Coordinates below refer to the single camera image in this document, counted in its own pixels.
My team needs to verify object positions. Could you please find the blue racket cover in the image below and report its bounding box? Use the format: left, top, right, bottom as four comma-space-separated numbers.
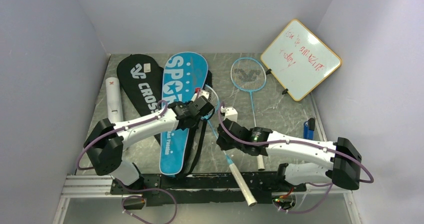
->
159, 51, 209, 178

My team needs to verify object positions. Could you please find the black racket cover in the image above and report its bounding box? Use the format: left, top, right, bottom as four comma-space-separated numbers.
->
116, 53, 167, 146

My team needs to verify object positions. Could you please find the blue white badminton racket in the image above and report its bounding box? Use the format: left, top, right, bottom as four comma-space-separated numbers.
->
230, 57, 267, 172

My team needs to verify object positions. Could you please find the white shuttlecock tube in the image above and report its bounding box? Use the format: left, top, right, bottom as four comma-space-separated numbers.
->
105, 77, 124, 123

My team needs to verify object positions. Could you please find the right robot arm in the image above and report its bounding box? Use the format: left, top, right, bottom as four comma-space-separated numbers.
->
216, 106, 363, 192

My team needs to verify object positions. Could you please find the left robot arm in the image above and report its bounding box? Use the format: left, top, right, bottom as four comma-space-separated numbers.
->
82, 95, 215, 194

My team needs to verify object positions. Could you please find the blue black stapler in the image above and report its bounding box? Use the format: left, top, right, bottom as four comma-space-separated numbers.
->
303, 117, 316, 140

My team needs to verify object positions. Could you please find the white dry erase board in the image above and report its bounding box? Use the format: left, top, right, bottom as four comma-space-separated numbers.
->
260, 19, 342, 101

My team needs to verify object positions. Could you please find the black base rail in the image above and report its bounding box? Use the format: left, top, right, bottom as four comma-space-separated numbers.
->
110, 171, 307, 207

